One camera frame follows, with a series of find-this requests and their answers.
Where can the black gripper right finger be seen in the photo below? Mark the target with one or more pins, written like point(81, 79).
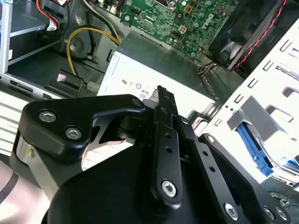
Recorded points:
point(210, 163)

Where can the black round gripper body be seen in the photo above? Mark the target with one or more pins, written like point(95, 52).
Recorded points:
point(105, 198)

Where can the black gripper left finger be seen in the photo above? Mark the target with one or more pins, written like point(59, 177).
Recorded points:
point(58, 121)

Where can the hard disk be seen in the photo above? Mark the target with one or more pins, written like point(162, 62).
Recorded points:
point(254, 149)

